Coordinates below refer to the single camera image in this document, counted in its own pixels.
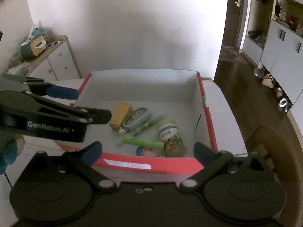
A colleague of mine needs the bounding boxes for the blue gloved left hand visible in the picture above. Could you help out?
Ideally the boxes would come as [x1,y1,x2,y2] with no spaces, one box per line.
[0,131,25,175]

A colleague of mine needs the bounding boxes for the white drawer sideboard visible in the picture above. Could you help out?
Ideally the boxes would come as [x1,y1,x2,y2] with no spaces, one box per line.
[17,35,80,81]

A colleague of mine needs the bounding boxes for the small yellow box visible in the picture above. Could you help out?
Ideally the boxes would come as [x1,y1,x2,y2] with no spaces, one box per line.
[108,102,133,131]

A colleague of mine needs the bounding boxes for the green lid snack jar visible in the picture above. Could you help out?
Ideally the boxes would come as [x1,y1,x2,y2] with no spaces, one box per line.
[156,119,187,157]

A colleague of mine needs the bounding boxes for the dark green tissue box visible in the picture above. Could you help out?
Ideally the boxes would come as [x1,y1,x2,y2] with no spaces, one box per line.
[20,35,47,61]

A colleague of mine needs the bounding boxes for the white sunglasses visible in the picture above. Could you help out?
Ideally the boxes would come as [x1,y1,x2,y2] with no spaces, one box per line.
[47,40,61,48]

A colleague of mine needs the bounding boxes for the green tube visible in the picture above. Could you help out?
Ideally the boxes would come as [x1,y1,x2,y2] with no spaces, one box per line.
[114,135,164,150]

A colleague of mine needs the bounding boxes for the brown wooden chair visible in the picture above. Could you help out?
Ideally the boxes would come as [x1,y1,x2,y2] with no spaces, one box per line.
[245,122,303,227]

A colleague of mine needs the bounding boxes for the green white pen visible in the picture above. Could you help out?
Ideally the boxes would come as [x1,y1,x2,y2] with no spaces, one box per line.
[119,113,164,136]

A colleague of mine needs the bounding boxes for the red white cardboard box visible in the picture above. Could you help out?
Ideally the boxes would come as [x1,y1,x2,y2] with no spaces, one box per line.
[58,69,217,175]

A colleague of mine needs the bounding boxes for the silver shoe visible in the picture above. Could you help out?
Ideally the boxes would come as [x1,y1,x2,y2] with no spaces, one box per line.
[278,98,288,108]

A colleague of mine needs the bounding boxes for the white pink sneaker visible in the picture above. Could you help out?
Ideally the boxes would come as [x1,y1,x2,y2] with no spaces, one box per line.
[261,73,274,89]

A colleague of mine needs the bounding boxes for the red doormat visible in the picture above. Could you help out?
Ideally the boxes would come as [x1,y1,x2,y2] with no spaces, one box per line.
[219,47,248,64]

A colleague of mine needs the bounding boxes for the white wall cabinet unit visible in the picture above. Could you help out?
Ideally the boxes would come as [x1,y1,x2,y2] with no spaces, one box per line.
[242,0,302,129]

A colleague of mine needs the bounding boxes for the dark door with handle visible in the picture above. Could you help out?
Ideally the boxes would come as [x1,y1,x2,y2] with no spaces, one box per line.
[222,0,245,49]

